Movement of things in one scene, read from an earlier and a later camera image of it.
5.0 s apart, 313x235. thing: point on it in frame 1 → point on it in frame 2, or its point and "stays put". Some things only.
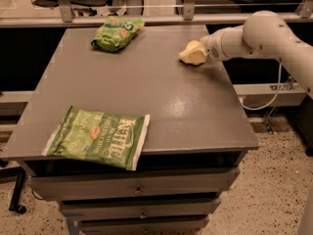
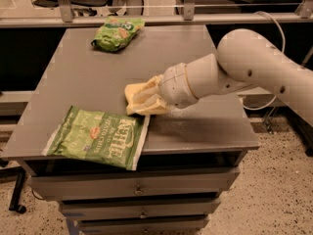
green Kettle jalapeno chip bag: (94, 136) stays put
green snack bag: (116, 31) stays put
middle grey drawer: (179, 208) stays put
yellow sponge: (195, 53) → (132, 88)
